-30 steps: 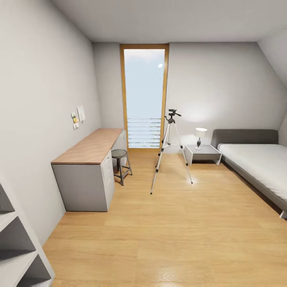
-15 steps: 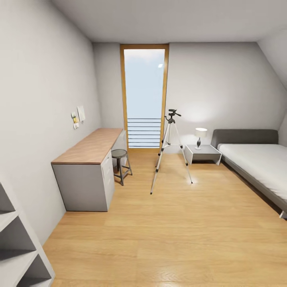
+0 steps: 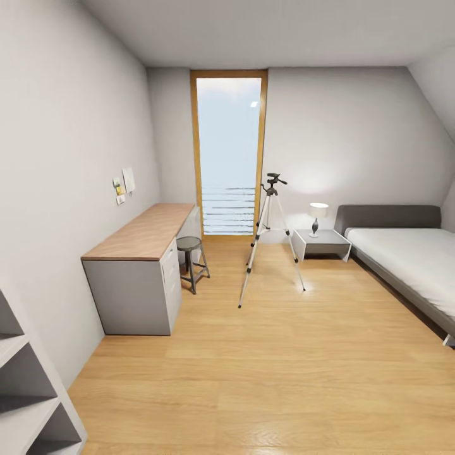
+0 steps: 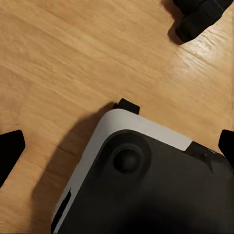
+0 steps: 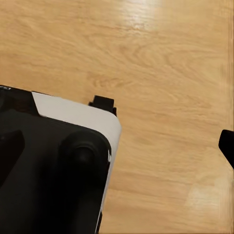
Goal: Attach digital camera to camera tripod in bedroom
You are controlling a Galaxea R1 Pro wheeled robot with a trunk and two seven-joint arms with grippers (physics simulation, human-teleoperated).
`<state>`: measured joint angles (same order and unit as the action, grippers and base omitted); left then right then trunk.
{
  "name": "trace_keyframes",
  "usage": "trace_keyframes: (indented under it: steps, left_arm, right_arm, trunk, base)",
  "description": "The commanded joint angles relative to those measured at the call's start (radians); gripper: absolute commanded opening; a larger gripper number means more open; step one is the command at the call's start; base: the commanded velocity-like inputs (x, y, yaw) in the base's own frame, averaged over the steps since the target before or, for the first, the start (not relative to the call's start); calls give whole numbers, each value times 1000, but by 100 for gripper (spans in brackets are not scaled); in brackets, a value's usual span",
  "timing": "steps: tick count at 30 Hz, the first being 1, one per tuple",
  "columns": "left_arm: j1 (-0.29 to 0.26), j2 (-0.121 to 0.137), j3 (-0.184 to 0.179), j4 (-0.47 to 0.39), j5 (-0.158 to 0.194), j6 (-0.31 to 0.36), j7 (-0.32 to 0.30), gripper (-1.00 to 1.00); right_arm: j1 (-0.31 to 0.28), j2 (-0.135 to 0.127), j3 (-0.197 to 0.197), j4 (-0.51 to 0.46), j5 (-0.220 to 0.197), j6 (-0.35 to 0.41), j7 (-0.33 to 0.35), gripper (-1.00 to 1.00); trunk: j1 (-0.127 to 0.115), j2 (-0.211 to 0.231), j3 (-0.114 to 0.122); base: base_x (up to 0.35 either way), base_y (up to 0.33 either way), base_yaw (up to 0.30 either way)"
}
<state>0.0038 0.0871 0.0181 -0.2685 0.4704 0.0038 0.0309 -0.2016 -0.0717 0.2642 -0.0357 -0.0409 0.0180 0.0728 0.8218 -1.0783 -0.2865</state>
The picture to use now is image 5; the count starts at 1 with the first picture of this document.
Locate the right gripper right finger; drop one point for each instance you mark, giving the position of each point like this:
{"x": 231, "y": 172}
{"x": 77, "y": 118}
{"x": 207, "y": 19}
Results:
{"x": 226, "y": 145}

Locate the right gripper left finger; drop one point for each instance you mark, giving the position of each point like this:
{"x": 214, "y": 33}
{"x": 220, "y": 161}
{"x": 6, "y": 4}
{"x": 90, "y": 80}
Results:
{"x": 12, "y": 145}

